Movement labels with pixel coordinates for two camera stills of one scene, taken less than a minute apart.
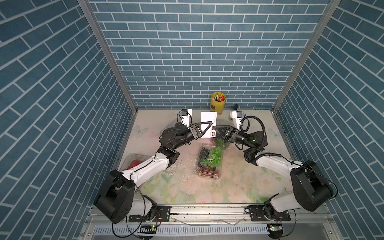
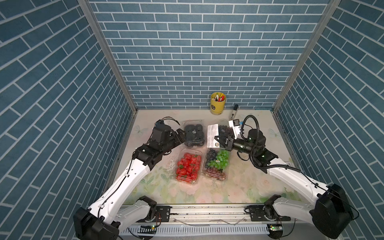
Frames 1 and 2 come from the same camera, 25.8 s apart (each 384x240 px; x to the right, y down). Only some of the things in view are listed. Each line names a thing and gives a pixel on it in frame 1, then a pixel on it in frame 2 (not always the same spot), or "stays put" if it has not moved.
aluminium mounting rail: [220, 215] stays put
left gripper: [195, 132] -> [177, 141]
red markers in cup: [218, 97] stays put
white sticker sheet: [207, 117] -> [212, 132]
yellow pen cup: [217, 102] stays put
